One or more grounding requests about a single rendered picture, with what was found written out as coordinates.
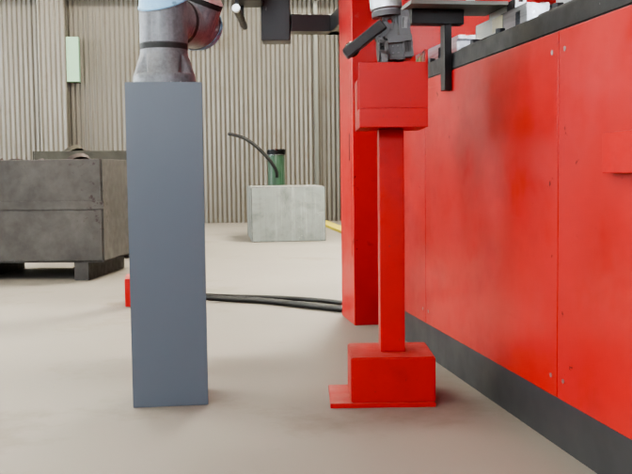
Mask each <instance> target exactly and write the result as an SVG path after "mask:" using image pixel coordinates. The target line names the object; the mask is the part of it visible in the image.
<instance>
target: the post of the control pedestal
mask: <svg viewBox="0 0 632 474"><path fill-rule="evenodd" d="M377 210H378V325H379V349H380V351H381V352H404V351H405V330H404V178H403V129H379V130H377Z"/></svg>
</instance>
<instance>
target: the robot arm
mask: <svg viewBox="0 0 632 474"><path fill-rule="evenodd" d="M402 7H403V6H402V0H370V8H371V18H372V19H373V20H379V21H377V22H376V23H375V24H373V25H372V26H371V27H370V28H368V29H367V30H366V31H365V32H363V33H362V34H361V35H360V36H358V37H357V38H356V39H354V40H353V41H350V42H347V43H346V44H345V46H344V48H343V49H342V53H343V54H344V55H345V57H346V58H347V59H350V58H351V57H355V56H357V55H358V53H359V51H360V50H361V49H363V48H364V47H365V46H366V45H368V44H369V43H370V42H371V41H373V40H374V41H375V42H376V56H377V62H394V61H395V62H404V61H408V60H411V58H412V57H413V56H414V49H413V39H412V34H411V28H410V18H409V9H404V10H401V8H402ZM222 8H223V4H222V2H221V0H139V4H138V10H139V45H140V55H139V58H138V61H137V64H136V68H135V71H134V82H196V76H195V74H194V71H193V68H192V65H191V62H190V59H189V56H188V50H192V51H196V50H198V51H201V50H206V49H209V48H211V47H212V46H214V45H215V44H216V43H217V42H218V40H219V39H220V37H221V34H222V30H223V22H222V20H221V16H220V13H221V10H222ZM381 20H382V21H381ZM388 20H391V21H392V23H391V24H390V23H389V22H388Z"/></svg>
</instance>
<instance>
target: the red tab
mask: <svg viewBox="0 0 632 474"><path fill-rule="evenodd" d="M602 173H632V130H628V131H619V132H608V133H602Z"/></svg>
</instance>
